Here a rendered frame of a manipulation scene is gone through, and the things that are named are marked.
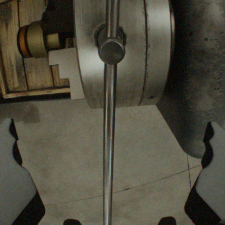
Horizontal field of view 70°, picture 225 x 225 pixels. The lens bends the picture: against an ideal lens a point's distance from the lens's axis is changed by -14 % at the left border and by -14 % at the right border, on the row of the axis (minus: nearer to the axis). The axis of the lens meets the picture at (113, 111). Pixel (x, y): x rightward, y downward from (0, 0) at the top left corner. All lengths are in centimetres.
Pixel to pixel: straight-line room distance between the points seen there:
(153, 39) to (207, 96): 11
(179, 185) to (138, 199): 53
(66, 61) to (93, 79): 13
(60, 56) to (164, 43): 21
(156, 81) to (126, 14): 10
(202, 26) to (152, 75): 10
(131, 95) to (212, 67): 13
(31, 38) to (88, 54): 17
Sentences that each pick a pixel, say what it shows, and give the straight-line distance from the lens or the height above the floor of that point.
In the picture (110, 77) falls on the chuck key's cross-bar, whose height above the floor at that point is 130.
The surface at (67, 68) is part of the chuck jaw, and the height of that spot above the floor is 111.
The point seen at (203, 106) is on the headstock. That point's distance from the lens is 29.
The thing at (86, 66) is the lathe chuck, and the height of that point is 123.
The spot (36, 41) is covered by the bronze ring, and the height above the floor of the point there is 112.
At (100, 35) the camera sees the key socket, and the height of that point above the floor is 124.
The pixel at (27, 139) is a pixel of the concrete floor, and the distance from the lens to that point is 193.
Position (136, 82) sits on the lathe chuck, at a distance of 27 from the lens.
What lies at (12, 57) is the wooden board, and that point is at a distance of 67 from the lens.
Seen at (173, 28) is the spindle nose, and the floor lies 118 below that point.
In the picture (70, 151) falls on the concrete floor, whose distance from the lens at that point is 186.
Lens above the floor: 147
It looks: 66 degrees down
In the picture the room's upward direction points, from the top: 176 degrees clockwise
